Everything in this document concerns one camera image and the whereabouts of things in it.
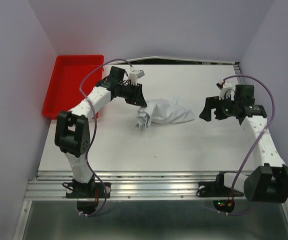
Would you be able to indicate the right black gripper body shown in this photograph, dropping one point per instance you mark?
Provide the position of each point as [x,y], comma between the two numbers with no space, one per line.
[226,106]

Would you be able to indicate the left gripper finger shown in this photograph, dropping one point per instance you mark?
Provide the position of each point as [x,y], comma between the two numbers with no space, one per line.
[140,100]
[134,100]

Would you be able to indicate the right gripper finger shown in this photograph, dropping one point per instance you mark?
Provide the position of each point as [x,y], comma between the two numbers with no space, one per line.
[219,115]
[210,104]

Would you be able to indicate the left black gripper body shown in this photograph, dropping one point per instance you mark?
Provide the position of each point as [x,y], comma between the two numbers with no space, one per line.
[127,91]

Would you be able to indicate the white fabric skirt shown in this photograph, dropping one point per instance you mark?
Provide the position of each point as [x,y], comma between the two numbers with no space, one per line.
[164,111]

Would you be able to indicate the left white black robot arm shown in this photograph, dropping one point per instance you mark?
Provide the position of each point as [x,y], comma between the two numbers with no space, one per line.
[74,138]

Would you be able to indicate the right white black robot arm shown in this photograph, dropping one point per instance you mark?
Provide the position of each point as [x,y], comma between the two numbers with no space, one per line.
[269,181]

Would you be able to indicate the red plastic tray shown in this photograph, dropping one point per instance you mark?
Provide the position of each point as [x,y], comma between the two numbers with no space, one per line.
[63,92]

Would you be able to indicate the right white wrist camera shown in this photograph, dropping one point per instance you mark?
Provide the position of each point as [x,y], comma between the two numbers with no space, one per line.
[225,89]

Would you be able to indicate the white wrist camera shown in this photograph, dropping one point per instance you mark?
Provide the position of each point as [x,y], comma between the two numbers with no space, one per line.
[135,75]
[225,89]

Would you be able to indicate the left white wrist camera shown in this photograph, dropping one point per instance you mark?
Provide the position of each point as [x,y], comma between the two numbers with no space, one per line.
[135,75]

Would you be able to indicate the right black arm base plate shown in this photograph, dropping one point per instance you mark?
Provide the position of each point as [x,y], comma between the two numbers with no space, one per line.
[212,189]

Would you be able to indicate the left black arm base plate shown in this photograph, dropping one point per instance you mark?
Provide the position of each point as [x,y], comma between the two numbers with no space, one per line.
[77,190]

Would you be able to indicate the aluminium front rail frame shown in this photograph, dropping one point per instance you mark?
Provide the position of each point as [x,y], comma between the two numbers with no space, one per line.
[125,186]

